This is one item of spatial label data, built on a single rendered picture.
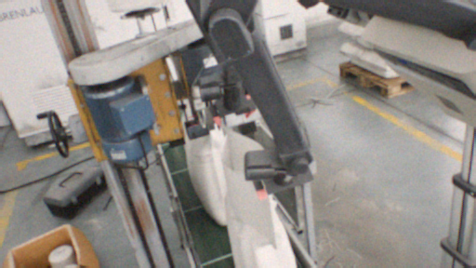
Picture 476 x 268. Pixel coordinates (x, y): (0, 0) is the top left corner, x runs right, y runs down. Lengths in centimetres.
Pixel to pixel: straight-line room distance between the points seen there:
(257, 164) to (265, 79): 26
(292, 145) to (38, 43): 362
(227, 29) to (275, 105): 21
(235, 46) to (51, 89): 384
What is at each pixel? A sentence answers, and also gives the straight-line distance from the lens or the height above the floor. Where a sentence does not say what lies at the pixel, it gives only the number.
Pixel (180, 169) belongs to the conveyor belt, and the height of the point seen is 38.
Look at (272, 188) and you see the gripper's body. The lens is 95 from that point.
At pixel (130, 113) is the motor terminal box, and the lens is 118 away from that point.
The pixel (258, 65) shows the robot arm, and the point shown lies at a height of 151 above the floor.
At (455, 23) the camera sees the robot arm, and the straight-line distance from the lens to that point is 62.
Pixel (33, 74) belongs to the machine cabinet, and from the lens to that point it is 428.
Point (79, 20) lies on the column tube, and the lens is 143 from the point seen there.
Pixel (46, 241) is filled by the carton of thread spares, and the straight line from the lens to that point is 277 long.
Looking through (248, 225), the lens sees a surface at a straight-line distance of 131.
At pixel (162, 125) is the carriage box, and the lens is 149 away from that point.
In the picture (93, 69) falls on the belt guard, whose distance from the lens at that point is 118.
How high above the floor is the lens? 170
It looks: 27 degrees down
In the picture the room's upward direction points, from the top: 10 degrees counter-clockwise
